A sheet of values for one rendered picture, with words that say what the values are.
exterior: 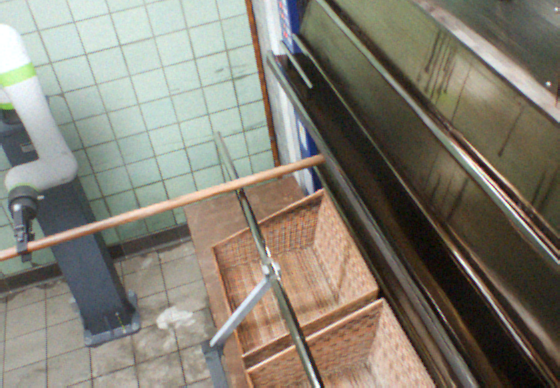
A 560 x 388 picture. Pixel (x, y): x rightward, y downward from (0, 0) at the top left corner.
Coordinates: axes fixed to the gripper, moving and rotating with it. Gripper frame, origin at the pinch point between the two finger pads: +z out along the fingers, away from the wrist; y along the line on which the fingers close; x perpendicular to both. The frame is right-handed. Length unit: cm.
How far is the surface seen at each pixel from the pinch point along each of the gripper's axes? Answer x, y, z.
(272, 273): -64, 2, 39
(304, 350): -64, 2, 66
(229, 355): -48, 61, 12
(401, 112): -102, -38, 41
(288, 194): -93, 62, -62
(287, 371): -64, 52, 33
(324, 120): -92, -22, 12
